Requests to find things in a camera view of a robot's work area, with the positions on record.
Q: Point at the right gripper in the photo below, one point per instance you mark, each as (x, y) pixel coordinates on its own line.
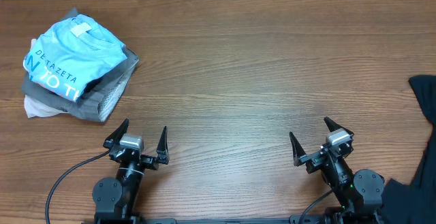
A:
(315, 159)

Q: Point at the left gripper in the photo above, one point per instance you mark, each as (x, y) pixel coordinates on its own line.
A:
(161, 151)

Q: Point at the black t-shirt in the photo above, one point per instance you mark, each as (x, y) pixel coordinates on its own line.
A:
(415, 203)

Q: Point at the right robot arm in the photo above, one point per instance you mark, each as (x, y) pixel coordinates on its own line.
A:
(359, 193)

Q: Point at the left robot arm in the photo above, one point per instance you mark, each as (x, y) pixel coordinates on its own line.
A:
(115, 197)

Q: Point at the grey folded garment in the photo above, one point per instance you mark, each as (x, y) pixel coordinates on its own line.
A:
(101, 95)

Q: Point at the white folded garment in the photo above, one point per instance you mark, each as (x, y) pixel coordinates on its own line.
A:
(37, 98)

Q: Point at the light blue folded t-shirt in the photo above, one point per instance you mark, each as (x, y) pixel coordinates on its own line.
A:
(71, 54)

